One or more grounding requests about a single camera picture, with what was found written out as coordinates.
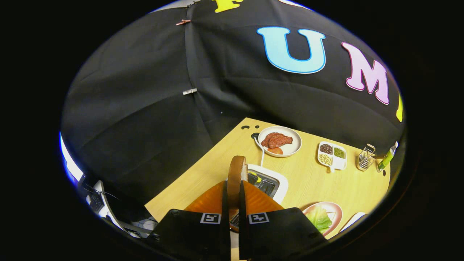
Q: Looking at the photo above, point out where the brown meat steak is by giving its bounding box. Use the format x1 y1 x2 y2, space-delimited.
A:
261 132 293 149

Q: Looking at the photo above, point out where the black backdrop cloth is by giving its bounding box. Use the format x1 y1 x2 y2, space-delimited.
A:
61 0 405 225

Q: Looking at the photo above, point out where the pink plate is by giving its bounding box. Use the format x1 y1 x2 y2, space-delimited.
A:
302 202 343 238

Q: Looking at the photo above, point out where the white toaster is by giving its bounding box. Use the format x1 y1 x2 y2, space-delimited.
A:
230 164 289 250

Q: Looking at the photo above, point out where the white round meat plate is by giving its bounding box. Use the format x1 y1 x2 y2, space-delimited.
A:
258 126 302 158

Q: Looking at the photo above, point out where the white toaster cable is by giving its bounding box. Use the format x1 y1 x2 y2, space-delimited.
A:
254 136 266 167

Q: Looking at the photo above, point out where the white square plate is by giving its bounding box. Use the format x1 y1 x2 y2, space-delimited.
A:
339 212 366 232

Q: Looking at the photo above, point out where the green lettuce leaf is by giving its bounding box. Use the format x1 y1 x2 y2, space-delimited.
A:
306 206 333 233

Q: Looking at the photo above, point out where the green drink bottle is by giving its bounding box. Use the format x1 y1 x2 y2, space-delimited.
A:
376 141 399 173

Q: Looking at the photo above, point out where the metal utensil holder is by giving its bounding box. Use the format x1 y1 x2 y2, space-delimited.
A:
357 144 377 171

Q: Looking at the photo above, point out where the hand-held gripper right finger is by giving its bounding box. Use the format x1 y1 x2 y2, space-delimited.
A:
238 180 328 260

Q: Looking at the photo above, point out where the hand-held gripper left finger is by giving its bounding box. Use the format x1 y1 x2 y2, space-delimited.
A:
147 180 231 260

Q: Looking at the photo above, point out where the white divided dish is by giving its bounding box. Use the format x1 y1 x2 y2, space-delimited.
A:
318 141 347 173

